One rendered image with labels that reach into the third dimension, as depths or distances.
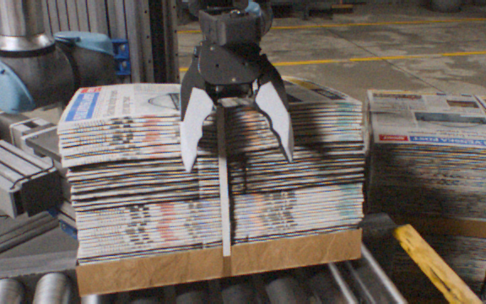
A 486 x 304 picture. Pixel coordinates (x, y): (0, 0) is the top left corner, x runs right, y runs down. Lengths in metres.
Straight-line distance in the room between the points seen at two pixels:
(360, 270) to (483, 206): 0.52
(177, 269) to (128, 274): 0.06
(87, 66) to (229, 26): 0.61
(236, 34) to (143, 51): 0.81
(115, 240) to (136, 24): 0.73
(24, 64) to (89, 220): 0.43
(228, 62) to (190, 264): 0.26
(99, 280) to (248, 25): 0.36
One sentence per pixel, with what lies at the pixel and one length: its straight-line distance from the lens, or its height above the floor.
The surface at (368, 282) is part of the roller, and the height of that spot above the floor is 0.79.
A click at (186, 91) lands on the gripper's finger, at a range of 0.57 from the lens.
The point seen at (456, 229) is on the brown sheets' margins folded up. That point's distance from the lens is 1.27.
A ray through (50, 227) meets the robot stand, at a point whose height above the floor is 0.22.
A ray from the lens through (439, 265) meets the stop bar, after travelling 0.79.
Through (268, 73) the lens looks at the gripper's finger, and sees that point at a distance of 0.58.
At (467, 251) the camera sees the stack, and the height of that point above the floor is 0.56.
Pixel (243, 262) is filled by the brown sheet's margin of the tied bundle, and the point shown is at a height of 0.85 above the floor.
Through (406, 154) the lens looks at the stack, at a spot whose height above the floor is 0.80.
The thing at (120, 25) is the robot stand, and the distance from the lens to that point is 1.33.
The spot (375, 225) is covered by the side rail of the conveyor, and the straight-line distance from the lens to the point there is 0.88.
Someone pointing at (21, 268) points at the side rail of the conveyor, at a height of 0.80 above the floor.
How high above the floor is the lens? 1.26
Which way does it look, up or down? 25 degrees down
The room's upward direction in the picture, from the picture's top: straight up
